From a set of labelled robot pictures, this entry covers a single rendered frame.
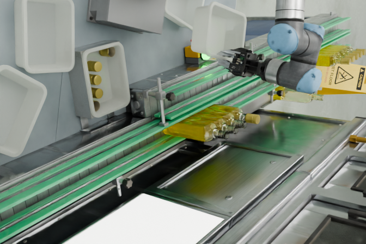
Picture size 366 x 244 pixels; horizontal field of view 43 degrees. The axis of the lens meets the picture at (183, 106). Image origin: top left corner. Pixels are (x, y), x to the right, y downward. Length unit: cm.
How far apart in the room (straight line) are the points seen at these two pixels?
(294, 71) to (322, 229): 44
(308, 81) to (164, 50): 72
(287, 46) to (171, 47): 79
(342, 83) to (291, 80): 356
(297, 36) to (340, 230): 54
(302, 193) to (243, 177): 19
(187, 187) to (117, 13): 60
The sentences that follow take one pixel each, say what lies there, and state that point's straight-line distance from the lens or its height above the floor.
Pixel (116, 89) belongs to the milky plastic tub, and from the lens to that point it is 163.
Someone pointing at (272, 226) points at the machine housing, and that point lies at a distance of 135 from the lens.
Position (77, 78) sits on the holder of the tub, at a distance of 152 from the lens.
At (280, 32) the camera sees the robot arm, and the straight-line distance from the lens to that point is 122.
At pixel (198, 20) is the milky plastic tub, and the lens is 151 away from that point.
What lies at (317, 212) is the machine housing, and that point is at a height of 148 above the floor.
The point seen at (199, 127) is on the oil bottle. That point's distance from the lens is 159.
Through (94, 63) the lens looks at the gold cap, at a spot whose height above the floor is 81.
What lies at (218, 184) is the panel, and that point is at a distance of 152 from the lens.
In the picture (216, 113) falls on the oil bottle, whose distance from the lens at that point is 171.
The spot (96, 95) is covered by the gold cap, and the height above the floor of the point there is 81.
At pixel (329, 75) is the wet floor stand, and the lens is 494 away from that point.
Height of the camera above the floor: 197
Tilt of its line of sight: 38 degrees down
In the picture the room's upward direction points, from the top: 98 degrees clockwise
